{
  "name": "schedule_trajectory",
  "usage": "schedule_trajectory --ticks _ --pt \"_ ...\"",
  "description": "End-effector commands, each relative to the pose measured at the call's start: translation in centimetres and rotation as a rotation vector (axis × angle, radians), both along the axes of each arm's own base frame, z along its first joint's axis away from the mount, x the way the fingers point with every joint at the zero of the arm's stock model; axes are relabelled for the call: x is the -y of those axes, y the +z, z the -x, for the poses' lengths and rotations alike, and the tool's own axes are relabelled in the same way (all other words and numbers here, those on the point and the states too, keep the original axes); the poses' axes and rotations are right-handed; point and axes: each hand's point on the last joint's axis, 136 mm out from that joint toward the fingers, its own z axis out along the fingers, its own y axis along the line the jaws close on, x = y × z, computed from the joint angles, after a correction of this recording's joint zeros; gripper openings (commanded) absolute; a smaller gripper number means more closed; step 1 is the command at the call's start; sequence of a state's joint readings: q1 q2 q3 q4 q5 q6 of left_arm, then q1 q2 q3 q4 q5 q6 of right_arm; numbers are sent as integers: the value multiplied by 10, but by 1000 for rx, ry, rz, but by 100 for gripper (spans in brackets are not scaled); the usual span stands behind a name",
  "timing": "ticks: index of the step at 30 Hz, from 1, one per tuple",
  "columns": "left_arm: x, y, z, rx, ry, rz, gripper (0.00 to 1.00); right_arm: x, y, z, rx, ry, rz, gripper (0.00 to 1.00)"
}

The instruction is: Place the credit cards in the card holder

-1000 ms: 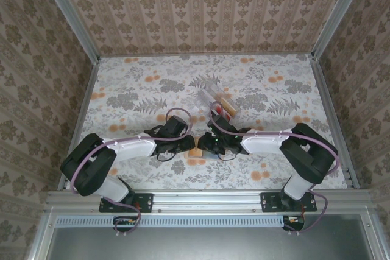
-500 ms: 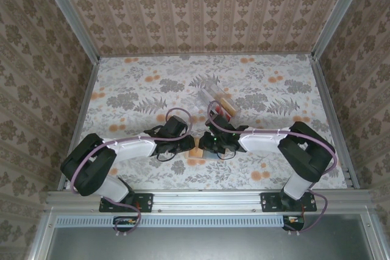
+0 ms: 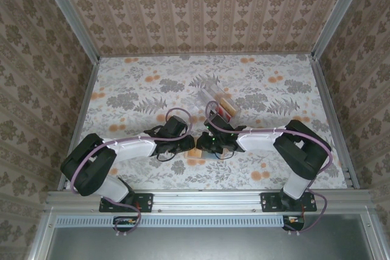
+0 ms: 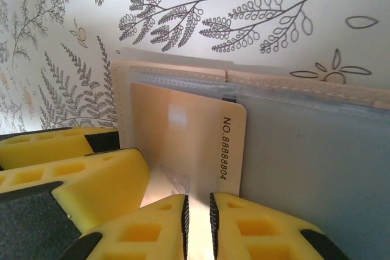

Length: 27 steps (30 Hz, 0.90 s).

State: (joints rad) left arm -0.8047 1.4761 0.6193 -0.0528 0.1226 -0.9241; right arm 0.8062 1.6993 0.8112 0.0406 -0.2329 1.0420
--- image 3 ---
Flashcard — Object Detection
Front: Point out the beige card holder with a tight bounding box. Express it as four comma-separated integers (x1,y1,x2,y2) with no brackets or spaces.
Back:
185,147,232,161

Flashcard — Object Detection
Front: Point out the red card stack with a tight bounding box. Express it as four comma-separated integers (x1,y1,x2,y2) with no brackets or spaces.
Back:
216,106,232,120

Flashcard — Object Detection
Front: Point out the gold card stack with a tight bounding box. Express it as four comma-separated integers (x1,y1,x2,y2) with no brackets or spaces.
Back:
219,97,238,113

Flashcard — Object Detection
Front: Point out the clear acrylic card organizer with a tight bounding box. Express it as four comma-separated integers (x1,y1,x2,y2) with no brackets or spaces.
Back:
194,82,241,122

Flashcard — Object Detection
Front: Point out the black connector board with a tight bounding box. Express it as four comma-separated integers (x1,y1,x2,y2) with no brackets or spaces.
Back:
113,216,138,232
282,216,305,231

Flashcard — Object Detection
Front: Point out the grey metal sheet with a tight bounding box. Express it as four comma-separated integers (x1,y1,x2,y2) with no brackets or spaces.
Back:
45,226,377,260

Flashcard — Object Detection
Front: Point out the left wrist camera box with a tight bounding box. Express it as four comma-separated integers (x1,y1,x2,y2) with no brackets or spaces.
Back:
165,116,188,136

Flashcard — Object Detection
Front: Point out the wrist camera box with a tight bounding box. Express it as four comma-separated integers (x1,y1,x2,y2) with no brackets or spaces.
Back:
165,116,188,136
208,115,234,135

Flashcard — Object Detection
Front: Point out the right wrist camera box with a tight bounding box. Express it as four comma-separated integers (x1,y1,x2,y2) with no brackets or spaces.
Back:
208,115,234,135

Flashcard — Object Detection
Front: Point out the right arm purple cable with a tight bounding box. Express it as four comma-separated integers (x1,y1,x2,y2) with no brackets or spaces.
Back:
204,100,333,236

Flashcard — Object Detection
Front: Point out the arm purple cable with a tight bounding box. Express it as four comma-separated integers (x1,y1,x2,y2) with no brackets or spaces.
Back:
204,100,333,236
70,107,192,236

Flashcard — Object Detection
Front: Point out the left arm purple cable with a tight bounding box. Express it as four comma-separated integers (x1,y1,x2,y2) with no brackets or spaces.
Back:
70,107,192,236

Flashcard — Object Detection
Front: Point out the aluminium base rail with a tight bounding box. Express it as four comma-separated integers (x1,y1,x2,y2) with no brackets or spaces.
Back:
47,189,372,214

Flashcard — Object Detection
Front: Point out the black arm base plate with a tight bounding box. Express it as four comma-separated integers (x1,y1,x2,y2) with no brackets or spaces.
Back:
99,192,153,213
261,192,317,213

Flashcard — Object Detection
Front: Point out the grey slotted cable duct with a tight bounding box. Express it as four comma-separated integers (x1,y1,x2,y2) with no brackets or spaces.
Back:
56,214,286,227

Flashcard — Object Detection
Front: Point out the aluminium table end rail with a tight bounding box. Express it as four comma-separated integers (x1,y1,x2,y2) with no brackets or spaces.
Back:
99,52,314,59

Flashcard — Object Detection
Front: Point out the aluminium table side rail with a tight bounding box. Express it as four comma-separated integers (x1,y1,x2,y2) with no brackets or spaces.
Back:
310,54,360,189
57,57,101,191

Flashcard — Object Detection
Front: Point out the aluminium frame post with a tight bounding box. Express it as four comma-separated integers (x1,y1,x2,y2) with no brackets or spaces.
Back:
36,0,101,63
310,0,371,60

